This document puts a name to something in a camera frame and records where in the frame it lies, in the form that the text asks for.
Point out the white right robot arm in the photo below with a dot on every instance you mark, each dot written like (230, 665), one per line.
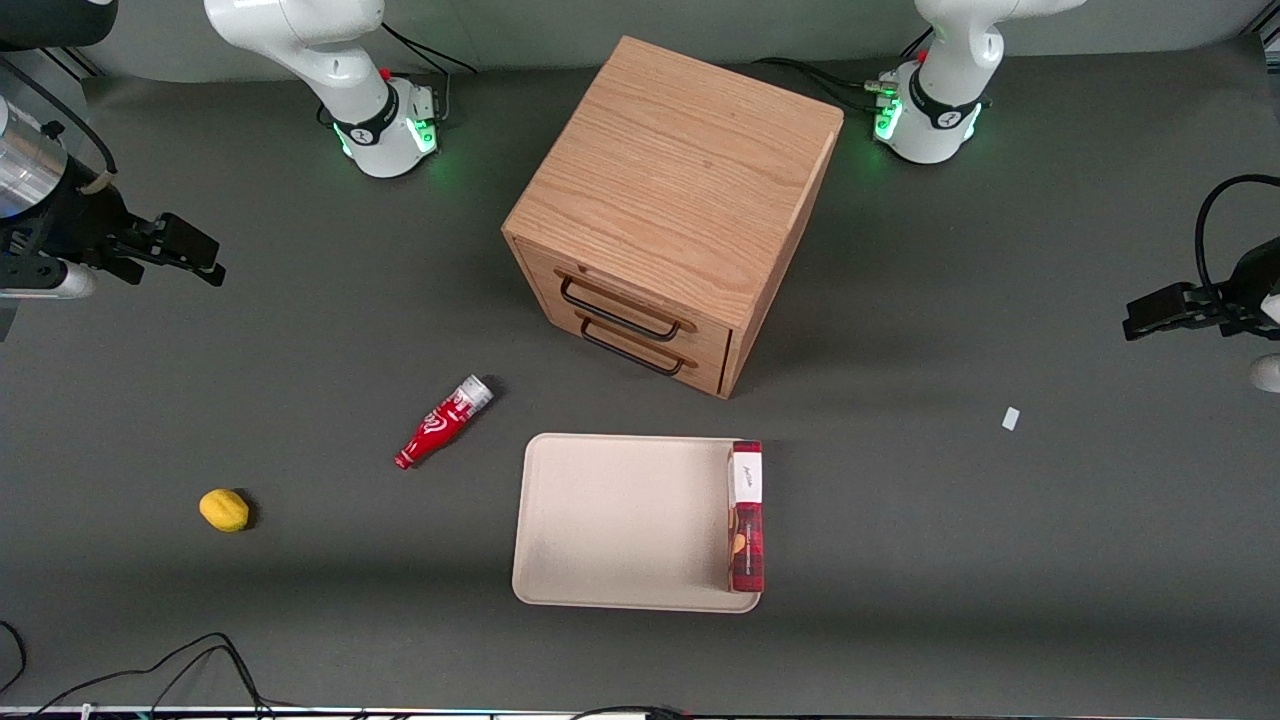
(330, 60)

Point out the red snack box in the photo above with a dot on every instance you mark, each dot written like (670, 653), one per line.
(746, 520)

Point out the small white paper scrap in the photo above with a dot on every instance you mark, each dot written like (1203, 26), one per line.
(1010, 419)

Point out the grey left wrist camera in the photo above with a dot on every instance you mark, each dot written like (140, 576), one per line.
(1267, 373)

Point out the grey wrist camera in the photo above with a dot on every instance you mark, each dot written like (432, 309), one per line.
(1267, 373)
(45, 280)

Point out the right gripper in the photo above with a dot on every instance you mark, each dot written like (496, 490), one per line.
(88, 226)

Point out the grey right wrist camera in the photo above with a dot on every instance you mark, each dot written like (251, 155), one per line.
(45, 280)

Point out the yellow lemon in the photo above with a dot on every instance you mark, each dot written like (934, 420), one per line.
(224, 510)

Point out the wooden drawer cabinet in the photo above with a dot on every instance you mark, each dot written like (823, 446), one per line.
(680, 190)

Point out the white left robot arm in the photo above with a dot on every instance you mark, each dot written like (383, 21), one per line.
(945, 90)

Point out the red coke bottle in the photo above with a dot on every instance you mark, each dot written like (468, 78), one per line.
(440, 425)

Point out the beige plastic tray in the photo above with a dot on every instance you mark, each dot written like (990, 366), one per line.
(620, 520)

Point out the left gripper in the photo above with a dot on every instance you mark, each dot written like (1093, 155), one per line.
(1243, 291)

